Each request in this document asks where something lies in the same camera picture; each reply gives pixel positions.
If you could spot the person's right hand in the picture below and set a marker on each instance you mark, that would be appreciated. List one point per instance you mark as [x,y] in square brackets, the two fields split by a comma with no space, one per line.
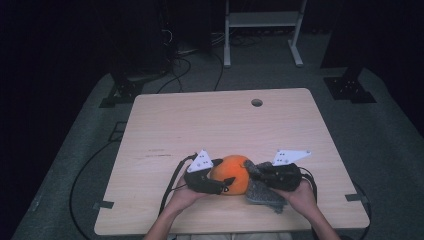
[301,200]

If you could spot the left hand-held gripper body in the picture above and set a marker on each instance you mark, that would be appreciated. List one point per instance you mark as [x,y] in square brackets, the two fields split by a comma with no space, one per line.
[201,181]

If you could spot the orange plush ball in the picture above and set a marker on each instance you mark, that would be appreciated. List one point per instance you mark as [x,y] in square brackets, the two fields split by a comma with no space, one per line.
[230,170]

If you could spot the grey tape piece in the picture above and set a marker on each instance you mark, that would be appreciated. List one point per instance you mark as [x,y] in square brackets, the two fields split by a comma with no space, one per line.
[104,205]
[355,197]
[35,204]

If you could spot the grey fluffy towel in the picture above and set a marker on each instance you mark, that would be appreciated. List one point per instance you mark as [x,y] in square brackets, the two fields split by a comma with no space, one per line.
[263,196]

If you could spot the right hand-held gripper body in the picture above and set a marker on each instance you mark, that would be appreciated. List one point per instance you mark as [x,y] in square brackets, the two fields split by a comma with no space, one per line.
[283,176]

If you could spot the person's left hand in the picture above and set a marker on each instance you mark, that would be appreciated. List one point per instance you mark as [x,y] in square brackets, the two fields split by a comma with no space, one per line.
[186,200]

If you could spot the black stand base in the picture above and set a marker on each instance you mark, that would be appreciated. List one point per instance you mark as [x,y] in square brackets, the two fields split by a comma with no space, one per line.
[350,88]
[123,91]

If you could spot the white metal stand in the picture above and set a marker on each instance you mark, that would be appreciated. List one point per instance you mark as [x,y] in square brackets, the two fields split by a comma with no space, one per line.
[227,40]

